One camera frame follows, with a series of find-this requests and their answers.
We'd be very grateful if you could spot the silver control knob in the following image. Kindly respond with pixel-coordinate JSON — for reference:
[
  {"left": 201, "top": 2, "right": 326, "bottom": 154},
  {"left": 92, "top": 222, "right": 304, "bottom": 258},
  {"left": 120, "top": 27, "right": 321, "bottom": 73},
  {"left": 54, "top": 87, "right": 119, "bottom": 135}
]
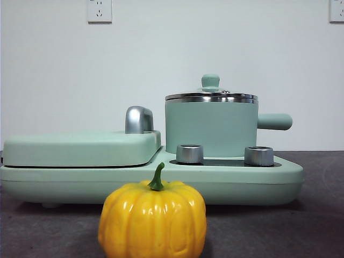
[
  {"left": 243, "top": 146, "right": 275, "bottom": 166},
  {"left": 176, "top": 144, "right": 204, "bottom": 164}
]

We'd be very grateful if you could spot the yellow toy pumpkin green stem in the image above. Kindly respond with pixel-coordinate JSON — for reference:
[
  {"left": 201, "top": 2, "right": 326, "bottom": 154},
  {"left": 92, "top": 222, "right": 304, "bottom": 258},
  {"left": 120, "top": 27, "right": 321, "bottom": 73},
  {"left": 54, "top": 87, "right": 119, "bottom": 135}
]
[{"left": 97, "top": 162, "right": 207, "bottom": 258}]

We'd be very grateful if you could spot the mint green griddle cover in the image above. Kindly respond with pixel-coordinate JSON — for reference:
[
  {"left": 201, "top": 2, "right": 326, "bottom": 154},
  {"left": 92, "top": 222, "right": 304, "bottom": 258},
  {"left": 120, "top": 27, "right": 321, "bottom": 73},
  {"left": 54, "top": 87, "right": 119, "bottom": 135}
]
[{"left": 2, "top": 130, "right": 162, "bottom": 168}]

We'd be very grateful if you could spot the glass pot lid green knob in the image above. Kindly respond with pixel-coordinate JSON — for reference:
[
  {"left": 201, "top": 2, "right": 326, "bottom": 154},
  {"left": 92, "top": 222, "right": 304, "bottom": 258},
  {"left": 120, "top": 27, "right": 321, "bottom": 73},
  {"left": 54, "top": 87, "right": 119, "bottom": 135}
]
[{"left": 164, "top": 74, "right": 259, "bottom": 99}]

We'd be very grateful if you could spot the silver griddle cover handle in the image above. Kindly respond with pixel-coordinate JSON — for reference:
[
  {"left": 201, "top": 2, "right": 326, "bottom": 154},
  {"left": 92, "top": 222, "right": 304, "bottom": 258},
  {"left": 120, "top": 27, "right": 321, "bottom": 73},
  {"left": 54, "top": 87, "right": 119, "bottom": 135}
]
[{"left": 125, "top": 106, "right": 155, "bottom": 134}]

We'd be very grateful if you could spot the mint green breakfast machine base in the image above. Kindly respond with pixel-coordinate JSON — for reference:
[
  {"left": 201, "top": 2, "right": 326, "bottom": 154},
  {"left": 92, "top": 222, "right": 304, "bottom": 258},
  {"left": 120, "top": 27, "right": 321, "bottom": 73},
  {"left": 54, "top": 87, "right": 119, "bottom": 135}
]
[{"left": 0, "top": 146, "right": 305, "bottom": 209}]

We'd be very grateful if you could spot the white wall socket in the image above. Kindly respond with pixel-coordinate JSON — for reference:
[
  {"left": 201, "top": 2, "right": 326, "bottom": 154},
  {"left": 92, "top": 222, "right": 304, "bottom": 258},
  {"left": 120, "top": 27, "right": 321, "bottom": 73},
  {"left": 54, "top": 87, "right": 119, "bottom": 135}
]
[
  {"left": 329, "top": 0, "right": 344, "bottom": 24},
  {"left": 87, "top": 0, "right": 113, "bottom": 24}
]

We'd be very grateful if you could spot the mint green pot with handle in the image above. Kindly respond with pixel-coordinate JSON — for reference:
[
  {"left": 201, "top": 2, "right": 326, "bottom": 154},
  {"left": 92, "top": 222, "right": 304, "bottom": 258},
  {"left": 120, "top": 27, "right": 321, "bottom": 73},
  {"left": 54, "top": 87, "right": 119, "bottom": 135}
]
[{"left": 164, "top": 96, "right": 293, "bottom": 159}]

